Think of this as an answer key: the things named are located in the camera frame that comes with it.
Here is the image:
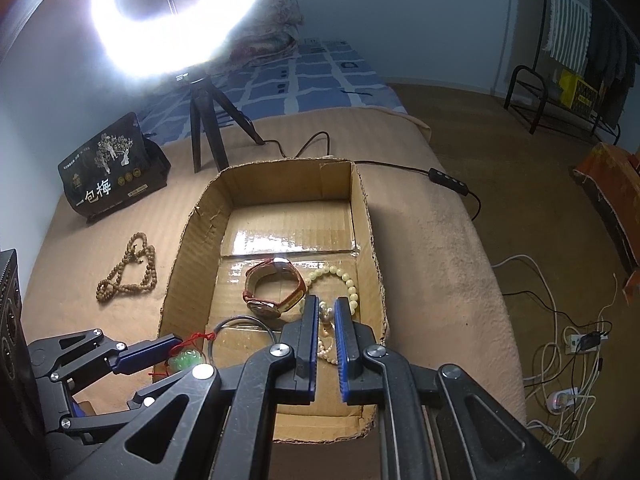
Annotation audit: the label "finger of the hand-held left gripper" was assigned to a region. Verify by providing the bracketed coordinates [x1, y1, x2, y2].
[59, 382, 166, 443]
[27, 329, 185, 386]

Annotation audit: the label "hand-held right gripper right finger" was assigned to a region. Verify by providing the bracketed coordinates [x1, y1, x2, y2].
[334, 296, 581, 480]

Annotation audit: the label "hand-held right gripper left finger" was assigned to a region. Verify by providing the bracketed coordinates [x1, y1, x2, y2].
[97, 294, 321, 480]

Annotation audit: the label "white pearl necklace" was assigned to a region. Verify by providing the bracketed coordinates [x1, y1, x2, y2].
[315, 304, 342, 365]

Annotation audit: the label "green pendant with red cord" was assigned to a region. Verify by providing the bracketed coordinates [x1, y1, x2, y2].
[150, 331, 216, 377]

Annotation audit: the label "yellow bead bracelet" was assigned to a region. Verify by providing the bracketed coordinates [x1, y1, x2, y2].
[299, 266, 361, 317]

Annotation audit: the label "brown strap wristwatch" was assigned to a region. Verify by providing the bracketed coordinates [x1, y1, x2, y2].
[243, 256, 308, 317]

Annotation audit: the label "silver bangle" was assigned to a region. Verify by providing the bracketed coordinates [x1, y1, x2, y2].
[206, 316, 281, 367]

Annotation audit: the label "cardboard box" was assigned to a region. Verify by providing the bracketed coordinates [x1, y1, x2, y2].
[150, 158, 391, 443]

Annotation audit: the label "black snack bag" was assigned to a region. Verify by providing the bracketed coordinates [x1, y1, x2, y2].
[57, 111, 172, 224]

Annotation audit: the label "black tripod stand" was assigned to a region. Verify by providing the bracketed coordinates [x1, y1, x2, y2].
[172, 72, 266, 173]

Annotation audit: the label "white power strip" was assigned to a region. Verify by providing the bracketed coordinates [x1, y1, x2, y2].
[562, 325, 608, 356]
[546, 387, 583, 413]

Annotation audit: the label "blue patterned bedsheet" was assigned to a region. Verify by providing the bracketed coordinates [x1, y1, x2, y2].
[135, 37, 408, 136]

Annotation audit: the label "folded floral quilt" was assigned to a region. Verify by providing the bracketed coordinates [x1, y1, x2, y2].
[227, 0, 306, 66]

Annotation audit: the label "black shoe rack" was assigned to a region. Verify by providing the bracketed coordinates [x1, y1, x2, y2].
[504, 64, 623, 147]

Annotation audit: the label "orange covered furniture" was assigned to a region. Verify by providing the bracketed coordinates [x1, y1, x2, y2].
[570, 142, 640, 306]

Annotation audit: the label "yellow box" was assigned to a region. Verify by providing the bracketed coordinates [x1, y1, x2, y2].
[557, 69, 601, 111]

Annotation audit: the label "black clothes rack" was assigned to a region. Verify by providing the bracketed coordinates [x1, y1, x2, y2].
[532, 0, 640, 143]

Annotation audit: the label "dark hanging clothes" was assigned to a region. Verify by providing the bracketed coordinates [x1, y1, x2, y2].
[585, 0, 640, 131]

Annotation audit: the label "striped hanging towel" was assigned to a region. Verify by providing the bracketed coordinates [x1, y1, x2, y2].
[542, 0, 596, 73]

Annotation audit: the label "brown wooden bead necklace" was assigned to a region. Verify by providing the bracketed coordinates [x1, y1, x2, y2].
[96, 232, 158, 302]

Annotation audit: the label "black cable with inline switch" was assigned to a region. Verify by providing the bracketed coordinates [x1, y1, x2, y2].
[265, 131, 483, 221]

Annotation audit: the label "white floor cables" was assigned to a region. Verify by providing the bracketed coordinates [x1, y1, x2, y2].
[492, 254, 621, 461]

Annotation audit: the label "white ring light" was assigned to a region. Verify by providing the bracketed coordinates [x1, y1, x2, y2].
[89, 0, 273, 73]

